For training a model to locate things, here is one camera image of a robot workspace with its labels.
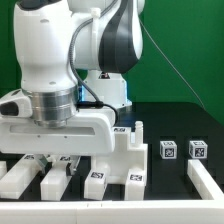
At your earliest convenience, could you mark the white marker cube left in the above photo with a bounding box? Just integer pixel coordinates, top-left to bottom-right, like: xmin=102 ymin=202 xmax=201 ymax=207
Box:
xmin=160 ymin=141 xmax=177 ymax=159

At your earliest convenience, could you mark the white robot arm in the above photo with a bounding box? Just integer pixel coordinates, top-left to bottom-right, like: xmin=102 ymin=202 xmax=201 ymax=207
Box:
xmin=0 ymin=0 xmax=145 ymax=163

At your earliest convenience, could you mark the white border wall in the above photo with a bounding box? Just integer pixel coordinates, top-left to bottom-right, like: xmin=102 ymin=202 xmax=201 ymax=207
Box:
xmin=0 ymin=161 xmax=224 ymax=224

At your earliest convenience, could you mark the white marker cube right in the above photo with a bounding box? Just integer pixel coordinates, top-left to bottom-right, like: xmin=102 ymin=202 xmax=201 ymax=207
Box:
xmin=189 ymin=140 xmax=208 ymax=159

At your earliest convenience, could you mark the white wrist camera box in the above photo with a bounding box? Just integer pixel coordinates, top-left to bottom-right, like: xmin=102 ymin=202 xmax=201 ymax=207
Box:
xmin=0 ymin=89 xmax=33 ymax=118

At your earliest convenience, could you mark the white chair back frame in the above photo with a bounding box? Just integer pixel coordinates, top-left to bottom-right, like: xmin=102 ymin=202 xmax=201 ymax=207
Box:
xmin=0 ymin=154 xmax=72 ymax=201

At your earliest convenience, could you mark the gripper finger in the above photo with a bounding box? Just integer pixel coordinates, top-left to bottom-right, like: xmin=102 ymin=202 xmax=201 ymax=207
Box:
xmin=35 ymin=154 xmax=48 ymax=173
xmin=66 ymin=156 xmax=80 ymax=175

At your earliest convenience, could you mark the white small block left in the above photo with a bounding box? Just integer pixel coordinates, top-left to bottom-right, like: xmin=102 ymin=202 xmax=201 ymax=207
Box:
xmin=0 ymin=161 xmax=7 ymax=180

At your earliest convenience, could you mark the white chair seat block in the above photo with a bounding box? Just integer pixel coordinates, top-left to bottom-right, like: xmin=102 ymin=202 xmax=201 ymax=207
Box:
xmin=91 ymin=121 xmax=148 ymax=184

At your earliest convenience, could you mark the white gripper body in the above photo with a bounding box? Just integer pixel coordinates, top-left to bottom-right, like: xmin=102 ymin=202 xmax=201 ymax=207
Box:
xmin=0 ymin=109 xmax=115 ymax=156

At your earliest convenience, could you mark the white marker cube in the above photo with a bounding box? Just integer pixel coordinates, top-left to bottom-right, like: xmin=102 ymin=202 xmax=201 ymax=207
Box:
xmin=160 ymin=141 xmax=177 ymax=159
xmin=189 ymin=140 xmax=208 ymax=159

